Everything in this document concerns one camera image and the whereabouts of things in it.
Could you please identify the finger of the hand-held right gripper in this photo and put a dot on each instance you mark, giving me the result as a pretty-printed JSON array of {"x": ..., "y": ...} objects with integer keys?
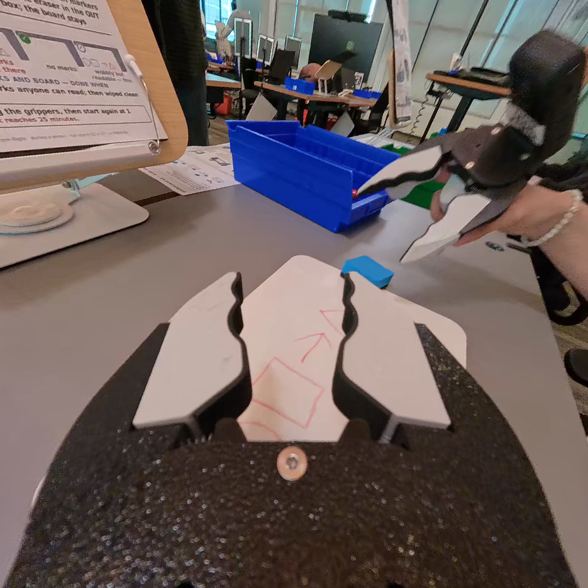
[
  {"x": 409, "y": 165},
  {"x": 450, "y": 225}
]

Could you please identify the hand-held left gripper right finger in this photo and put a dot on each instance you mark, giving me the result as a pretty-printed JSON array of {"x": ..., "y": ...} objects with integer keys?
[{"x": 390, "y": 367}]

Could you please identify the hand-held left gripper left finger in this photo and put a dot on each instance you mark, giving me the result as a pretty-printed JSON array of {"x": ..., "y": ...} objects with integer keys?
[{"x": 193, "y": 367}]

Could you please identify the blue foam eraser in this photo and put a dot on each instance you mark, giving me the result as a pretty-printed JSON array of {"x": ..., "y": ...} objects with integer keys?
[{"x": 367, "y": 271}]

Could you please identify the white whiteboard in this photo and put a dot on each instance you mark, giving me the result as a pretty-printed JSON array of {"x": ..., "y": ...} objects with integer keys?
[{"x": 289, "y": 321}]

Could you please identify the blue plastic bin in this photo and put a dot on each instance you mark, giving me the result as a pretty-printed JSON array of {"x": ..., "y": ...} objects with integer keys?
[{"x": 285, "y": 170}]

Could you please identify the person's right hand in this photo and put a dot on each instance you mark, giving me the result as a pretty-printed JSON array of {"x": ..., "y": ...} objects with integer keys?
[{"x": 537, "y": 211}]

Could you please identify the green plastic bin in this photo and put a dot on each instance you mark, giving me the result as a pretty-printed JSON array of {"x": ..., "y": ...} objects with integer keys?
[{"x": 422, "y": 195}]

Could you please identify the small blue bin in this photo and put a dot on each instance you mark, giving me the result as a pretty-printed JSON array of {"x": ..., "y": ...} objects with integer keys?
[
  {"x": 298, "y": 86},
  {"x": 367, "y": 93}
]

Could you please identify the black leg standing desk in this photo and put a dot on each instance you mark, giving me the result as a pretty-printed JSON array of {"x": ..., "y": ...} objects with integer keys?
[{"x": 464, "y": 82}]

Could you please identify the printed banner stand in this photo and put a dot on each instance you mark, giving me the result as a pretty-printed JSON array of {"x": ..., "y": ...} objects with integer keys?
[{"x": 402, "y": 59}]

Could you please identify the long wooden desk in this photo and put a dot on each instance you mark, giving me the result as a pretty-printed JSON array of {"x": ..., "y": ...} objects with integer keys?
[{"x": 312, "y": 94}]

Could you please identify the black monitor screen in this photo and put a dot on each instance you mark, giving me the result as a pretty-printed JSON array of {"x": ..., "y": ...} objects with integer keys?
[{"x": 344, "y": 43}]

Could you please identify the orange box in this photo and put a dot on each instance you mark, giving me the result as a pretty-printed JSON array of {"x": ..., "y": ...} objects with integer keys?
[{"x": 223, "y": 103}]

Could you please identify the printed instruction sheet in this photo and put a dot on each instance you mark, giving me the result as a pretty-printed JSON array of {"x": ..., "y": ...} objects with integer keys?
[{"x": 193, "y": 170}]

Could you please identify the wooden top desk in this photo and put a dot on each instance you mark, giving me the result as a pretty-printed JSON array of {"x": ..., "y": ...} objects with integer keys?
[{"x": 223, "y": 81}]

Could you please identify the wooden sign stand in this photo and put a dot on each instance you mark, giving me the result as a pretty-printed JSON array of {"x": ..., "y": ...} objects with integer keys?
[{"x": 151, "y": 69}]

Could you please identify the white paper sign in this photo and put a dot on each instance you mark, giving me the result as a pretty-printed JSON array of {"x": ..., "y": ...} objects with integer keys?
[{"x": 69, "y": 69}]

